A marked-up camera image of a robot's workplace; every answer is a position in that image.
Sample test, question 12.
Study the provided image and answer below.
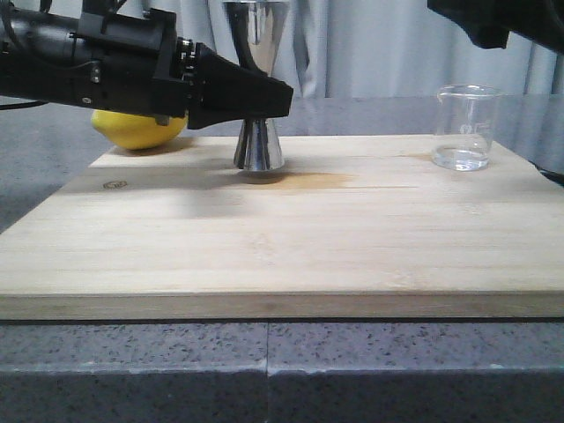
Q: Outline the clear glass beaker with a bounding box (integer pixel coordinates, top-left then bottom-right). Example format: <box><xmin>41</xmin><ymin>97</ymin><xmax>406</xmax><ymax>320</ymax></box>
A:
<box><xmin>431</xmin><ymin>85</ymin><xmax>501</xmax><ymax>172</ymax></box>

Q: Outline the light wooden cutting board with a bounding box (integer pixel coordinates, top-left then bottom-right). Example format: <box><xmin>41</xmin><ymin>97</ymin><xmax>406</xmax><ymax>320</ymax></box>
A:
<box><xmin>1</xmin><ymin>135</ymin><xmax>563</xmax><ymax>320</ymax></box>

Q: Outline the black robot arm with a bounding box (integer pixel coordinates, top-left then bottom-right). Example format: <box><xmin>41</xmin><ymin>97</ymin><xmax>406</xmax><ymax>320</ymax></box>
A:
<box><xmin>1</xmin><ymin>1</ymin><xmax>293</xmax><ymax>130</ymax></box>

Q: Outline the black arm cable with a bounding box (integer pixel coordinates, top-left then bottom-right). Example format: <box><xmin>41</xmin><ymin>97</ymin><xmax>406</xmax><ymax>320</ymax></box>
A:
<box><xmin>0</xmin><ymin>100</ymin><xmax>48</xmax><ymax>110</ymax></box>

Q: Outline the grey curtain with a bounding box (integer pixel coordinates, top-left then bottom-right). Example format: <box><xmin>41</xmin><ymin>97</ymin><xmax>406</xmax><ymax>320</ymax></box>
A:
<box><xmin>0</xmin><ymin>0</ymin><xmax>564</xmax><ymax>101</ymax></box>

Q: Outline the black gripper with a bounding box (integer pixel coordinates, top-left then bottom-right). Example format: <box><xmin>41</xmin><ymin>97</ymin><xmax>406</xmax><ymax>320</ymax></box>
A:
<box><xmin>65</xmin><ymin>9</ymin><xmax>293</xmax><ymax>130</ymax></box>

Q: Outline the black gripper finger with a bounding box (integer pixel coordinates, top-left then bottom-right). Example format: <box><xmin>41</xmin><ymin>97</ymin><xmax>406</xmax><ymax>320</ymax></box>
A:
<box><xmin>427</xmin><ymin>0</ymin><xmax>563</xmax><ymax>54</ymax></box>

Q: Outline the steel double jigger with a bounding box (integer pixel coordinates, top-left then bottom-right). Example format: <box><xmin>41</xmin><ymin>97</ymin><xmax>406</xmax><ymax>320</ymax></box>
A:
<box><xmin>223</xmin><ymin>1</ymin><xmax>290</xmax><ymax>173</ymax></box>

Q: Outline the yellow lemon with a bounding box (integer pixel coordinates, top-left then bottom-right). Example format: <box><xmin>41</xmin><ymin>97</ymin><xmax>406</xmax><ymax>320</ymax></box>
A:
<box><xmin>91</xmin><ymin>110</ymin><xmax>188</xmax><ymax>151</ymax></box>

